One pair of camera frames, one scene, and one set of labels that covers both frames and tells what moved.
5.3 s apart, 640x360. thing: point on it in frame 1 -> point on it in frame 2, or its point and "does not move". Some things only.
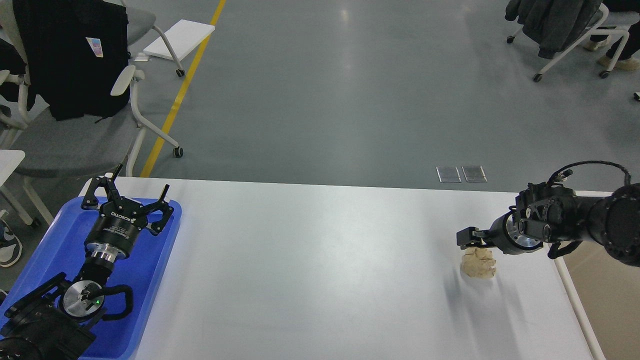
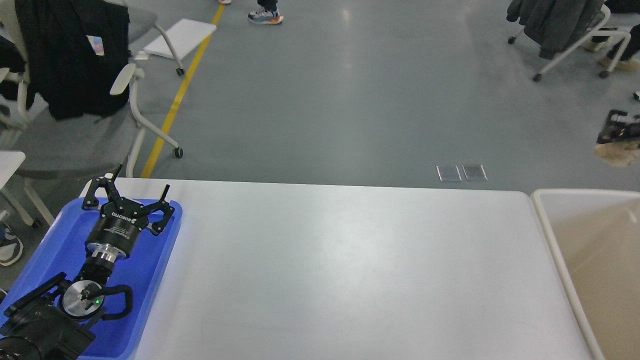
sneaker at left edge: [11, 247] does not move
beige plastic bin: [608, 293] does not move
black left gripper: [121, 220] does not move
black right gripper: [504, 233] -> [615, 130]
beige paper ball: [478, 263] -> [618, 153]
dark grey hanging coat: [555, 25] does not move
